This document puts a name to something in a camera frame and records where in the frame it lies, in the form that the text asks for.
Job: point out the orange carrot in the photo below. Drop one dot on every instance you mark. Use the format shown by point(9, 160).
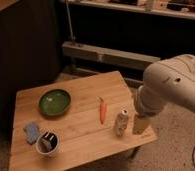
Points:
point(103, 110)

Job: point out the vertical metal pole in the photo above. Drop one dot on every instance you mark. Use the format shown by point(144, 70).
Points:
point(72, 37)

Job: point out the metal shelf rail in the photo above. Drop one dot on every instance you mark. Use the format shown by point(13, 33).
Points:
point(128, 60)

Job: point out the wooden table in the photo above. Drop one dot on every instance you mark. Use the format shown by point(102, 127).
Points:
point(82, 137)

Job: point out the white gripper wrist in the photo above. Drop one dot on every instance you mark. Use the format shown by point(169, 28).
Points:
point(144, 105)

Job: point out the small patterned bottle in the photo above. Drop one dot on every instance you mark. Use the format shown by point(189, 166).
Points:
point(121, 123)

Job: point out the dark item in cup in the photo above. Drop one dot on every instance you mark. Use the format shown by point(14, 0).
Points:
point(47, 140)

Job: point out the white cup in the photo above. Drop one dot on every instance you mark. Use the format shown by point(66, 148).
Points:
point(43, 151)

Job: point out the upper wooden shelf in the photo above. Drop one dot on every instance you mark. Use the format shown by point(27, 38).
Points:
point(145, 8)

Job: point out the green bowl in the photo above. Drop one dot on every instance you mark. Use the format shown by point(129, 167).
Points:
point(54, 102)

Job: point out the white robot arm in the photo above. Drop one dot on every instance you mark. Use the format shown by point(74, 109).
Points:
point(169, 80)

